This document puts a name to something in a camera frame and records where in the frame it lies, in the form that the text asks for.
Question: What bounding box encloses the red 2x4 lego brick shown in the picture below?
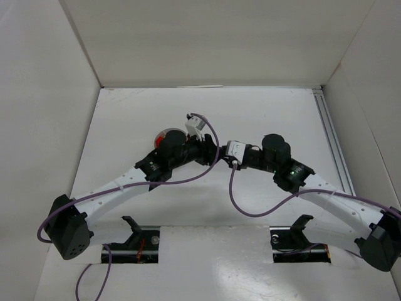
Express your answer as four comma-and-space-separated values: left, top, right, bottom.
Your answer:
155, 136, 164, 147

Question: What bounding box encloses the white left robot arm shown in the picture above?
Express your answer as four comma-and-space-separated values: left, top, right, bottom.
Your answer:
40, 129, 220, 260

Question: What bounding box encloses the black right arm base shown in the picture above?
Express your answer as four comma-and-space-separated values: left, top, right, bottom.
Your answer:
270, 214, 331, 263

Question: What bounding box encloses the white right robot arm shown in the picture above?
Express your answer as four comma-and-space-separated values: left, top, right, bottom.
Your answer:
223, 134, 400, 272

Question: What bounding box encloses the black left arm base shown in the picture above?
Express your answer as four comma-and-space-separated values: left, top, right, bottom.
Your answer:
108, 216, 160, 264

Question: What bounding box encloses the white divided round container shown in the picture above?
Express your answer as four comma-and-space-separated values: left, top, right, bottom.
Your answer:
154, 127, 188, 149

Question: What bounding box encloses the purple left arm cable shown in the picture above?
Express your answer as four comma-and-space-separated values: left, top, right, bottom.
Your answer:
37, 112, 220, 301

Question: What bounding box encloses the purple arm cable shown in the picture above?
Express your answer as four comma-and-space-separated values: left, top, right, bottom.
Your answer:
229, 159, 401, 219
37, 112, 220, 301

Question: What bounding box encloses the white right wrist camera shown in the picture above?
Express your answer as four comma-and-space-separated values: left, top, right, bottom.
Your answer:
225, 140, 246, 164

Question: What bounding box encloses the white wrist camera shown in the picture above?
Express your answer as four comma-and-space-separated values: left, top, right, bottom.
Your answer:
185, 114, 206, 140
225, 140, 246, 164

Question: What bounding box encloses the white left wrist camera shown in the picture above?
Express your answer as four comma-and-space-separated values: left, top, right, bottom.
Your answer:
185, 114, 206, 140

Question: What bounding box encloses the aluminium rail right side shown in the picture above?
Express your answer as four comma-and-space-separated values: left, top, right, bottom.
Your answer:
312, 88, 355, 195

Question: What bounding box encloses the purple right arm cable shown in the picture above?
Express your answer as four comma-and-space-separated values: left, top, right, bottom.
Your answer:
229, 159, 401, 219

